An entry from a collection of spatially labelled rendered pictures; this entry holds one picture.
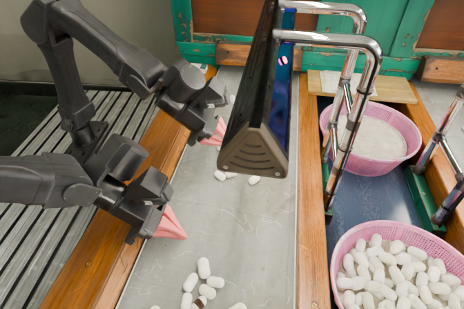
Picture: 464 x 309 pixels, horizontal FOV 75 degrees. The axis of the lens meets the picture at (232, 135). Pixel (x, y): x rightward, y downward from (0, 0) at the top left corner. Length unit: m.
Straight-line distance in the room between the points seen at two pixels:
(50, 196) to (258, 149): 0.32
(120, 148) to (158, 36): 1.64
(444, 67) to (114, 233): 1.05
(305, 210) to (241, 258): 0.17
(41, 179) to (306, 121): 0.66
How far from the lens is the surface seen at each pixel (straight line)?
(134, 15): 2.12
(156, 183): 0.51
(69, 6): 0.73
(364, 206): 0.84
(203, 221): 0.67
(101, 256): 0.65
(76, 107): 0.90
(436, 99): 1.20
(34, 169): 0.50
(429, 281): 0.71
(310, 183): 0.72
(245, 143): 0.31
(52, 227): 0.85
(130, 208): 0.56
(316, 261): 0.62
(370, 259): 0.68
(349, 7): 0.63
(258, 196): 0.71
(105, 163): 0.54
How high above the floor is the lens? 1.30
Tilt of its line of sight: 41 degrees down
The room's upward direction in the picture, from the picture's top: straight up
